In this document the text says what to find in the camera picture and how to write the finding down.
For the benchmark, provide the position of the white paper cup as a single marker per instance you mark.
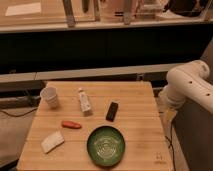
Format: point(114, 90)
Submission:
point(49, 95)

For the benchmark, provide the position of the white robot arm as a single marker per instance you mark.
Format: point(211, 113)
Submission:
point(188, 81)

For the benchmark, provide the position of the white sponge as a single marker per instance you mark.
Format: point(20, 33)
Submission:
point(52, 141)

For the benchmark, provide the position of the green ribbed bowl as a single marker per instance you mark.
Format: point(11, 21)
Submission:
point(106, 146)

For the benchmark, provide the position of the orange carrot toy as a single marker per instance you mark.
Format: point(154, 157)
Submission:
point(70, 124)

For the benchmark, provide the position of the black eraser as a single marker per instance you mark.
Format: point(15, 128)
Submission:
point(112, 111)

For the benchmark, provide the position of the white tube bottle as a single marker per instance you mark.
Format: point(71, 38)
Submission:
point(84, 102)

